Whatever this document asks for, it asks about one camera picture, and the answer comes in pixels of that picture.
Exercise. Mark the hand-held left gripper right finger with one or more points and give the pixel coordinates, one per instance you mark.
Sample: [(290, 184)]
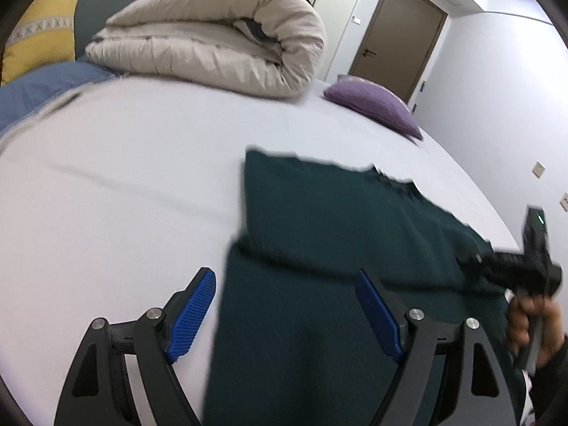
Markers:
[(379, 315)]

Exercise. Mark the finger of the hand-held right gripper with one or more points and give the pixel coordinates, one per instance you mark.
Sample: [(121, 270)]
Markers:
[(497, 266)]

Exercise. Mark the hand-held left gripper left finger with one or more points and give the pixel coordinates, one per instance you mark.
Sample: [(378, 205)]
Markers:
[(191, 315)]

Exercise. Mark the dark green sweater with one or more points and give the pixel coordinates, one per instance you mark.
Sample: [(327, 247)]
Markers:
[(337, 230)]

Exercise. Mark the person's right forearm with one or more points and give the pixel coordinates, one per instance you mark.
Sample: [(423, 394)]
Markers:
[(552, 390)]

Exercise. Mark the person's right hand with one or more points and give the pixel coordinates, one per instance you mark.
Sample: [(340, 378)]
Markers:
[(552, 324)]

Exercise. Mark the bed with white sheet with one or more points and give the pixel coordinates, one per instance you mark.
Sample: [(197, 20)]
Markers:
[(133, 186)]

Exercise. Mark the purple cushion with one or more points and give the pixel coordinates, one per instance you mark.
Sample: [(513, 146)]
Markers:
[(377, 104)]

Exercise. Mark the brown door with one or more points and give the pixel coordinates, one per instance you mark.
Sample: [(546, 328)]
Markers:
[(399, 35)]

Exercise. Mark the beige folded duvet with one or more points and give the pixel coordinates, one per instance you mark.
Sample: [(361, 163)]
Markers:
[(199, 44)]

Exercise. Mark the blue pillow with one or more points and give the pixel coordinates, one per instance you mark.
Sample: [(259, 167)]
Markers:
[(40, 88)]

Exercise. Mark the white wardrobe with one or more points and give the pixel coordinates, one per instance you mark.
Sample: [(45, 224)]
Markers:
[(341, 13)]

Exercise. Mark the yellow patterned pillow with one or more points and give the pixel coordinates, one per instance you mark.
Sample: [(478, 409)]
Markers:
[(42, 35)]

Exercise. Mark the wall socket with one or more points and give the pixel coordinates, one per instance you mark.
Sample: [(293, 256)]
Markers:
[(539, 169), (564, 201)]

